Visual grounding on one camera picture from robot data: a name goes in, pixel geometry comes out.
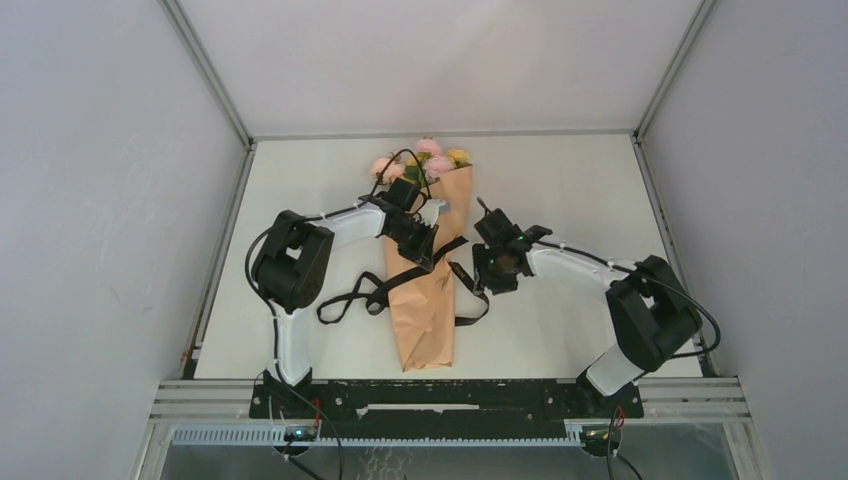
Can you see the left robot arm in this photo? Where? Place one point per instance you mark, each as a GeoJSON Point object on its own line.
{"type": "Point", "coordinates": [286, 265]}

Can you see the white slotted cable duct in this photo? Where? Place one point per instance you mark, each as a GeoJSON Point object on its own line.
{"type": "Point", "coordinates": [266, 435]}

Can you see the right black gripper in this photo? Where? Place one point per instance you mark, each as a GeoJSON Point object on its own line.
{"type": "Point", "coordinates": [480, 252]}

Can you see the pink fake flower stem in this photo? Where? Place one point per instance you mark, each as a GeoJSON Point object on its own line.
{"type": "Point", "coordinates": [390, 168]}

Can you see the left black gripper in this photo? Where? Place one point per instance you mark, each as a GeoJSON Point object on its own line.
{"type": "Point", "coordinates": [421, 254]}

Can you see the two-sided peach green wrapping paper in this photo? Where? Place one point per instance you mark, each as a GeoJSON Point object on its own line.
{"type": "Point", "coordinates": [422, 310]}

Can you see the yellow fake flower stem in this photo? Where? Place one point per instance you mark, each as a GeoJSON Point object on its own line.
{"type": "Point", "coordinates": [427, 167]}

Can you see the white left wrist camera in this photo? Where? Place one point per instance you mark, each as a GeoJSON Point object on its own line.
{"type": "Point", "coordinates": [431, 210]}

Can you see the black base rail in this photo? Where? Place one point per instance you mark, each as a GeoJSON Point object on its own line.
{"type": "Point", "coordinates": [441, 409]}

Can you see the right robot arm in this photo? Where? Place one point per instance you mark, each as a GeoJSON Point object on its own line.
{"type": "Point", "coordinates": [652, 314]}

